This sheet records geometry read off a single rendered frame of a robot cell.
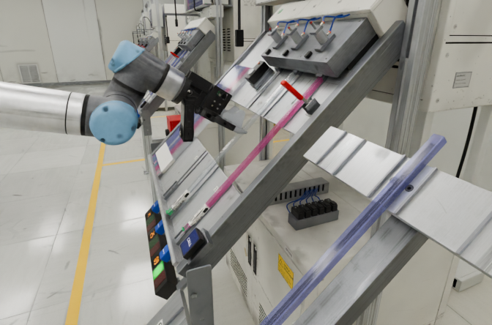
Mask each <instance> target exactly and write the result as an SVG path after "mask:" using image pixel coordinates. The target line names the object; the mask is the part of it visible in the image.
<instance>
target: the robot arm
mask: <svg viewBox="0 0 492 325"><path fill-rule="evenodd" d="M108 69H110V70H111V71H113V73H114V75H113V78H112V80H111V82H110V84H109V86H108V88H107V89H106V91H105V93H104V95H103V96H102V97H101V96H95V95H90V94H81V93H75V92H71V91H61V90H55V89H47V88H41V87H36V86H27V85H21V84H16V83H7V82H2V81H0V128H7V129H15V130H29V131H37V132H51V133H59V134H67V135H83V136H90V137H95V138H96V139H97V140H99V141H100V142H102V143H104V144H107V145H112V146H116V145H120V144H123V143H126V142H128V141H129V140H130V139H131V138H132V137H133V136H134V134H135V131H136V129H137V126H138V115H137V109H138V106H139V105H140V104H141V101H142V99H143V98H144V96H145V94H146V92H147V90H149V91H151V92H153V93H155V94H156V95H158V96H160V97H162V98H164V99H166V100H168V101H171V102H174V103H176V104H179V103H180V102H181V124H180V128H179V136H180V138H181V139H182V140H183V142H192V141H193V138H194V129H193V126H194V113H195V114H199V115H200V116H202V117H204V118H205V119H208V120H210V121H211V122H214V123H215V122H216V123H218V124H219V125H221V126H223V127H225V128H227V129H229V130H231V131H234V132H236V133H238V134H247V131H245V130H243V129H242V124H243V121H244V118H245V112H244V111H243V110H240V109H239V108H238V107H236V106H234V107H232V108H231V109H229V110H226V109H225V108H226V106H227V104H228V103H229V101H230V99H231V98H232V95H231V94H229V93H228V92H226V91H224V90H222V89H221V88H219V87H218V86H216V85H214V84H212V83H210V82H209V81H207V80H206V79H204V78H202V77H201V76H199V75H197V74H195V73H194V72H192V71H190V70H188V72H187V74H186V75H185V74H184V73H183V72H181V71H179V70H178V69H176V68H175V67H172V66H171V65H170V64H167V63H166V62H164V61H163V60H161V59H159V58H157V57H156V56H154V55H153V54H151V53H150V52H148V51H146V50H145V49H144V48H141V47H139V46H137V45H136V44H134V43H132V42H130V41H128V40H123V41H121V42H120V43H119V46H118V48H117V49H116V51H115V53H114V55H113V57H112V59H111V61H110V62H109V64H108ZM188 90H190V92H189V91H188ZM220 115H222V116H220Z"/></svg>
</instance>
